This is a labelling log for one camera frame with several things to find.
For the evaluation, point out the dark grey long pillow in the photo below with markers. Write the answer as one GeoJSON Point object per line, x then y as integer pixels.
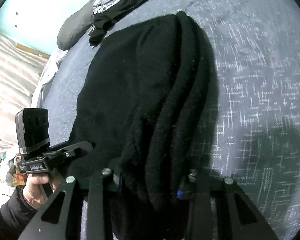
{"type": "Point", "coordinates": [75, 25]}

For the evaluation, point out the white plastic bag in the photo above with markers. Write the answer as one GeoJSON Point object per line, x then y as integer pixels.
{"type": "Point", "coordinates": [10, 162]}

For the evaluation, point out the black sweater with white trim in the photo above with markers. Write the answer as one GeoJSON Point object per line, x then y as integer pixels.
{"type": "Point", "coordinates": [140, 92]}

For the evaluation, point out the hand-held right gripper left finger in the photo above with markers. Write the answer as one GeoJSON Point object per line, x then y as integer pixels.
{"type": "Point", "coordinates": [100, 195]}

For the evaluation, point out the person's left forearm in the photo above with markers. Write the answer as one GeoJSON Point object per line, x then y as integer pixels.
{"type": "Point", "coordinates": [12, 217]}

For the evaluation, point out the wooden strip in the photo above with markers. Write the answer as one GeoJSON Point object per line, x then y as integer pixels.
{"type": "Point", "coordinates": [32, 49]}

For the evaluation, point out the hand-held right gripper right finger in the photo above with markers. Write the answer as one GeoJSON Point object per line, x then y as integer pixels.
{"type": "Point", "coordinates": [190, 187]}

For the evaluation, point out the light grey quilt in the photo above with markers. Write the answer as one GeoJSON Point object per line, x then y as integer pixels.
{"type": "Point", "coordinates": [47, 77]}

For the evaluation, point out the cream curtain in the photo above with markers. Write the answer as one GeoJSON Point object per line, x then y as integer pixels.
{"type": "Point", "coordinates": [12, 80]}

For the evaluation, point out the blue patterned bed cover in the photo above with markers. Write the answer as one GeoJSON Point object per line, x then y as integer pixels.
{"type": "Point", "coordinates": [252, 80]}

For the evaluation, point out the person's left hand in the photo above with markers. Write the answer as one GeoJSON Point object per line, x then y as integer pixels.
{"type": "Point", "coordinates": [37, 190]}

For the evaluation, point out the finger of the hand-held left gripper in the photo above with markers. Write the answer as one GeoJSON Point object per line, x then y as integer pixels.
{"type": "Point", "coordinates": [77, 148]}

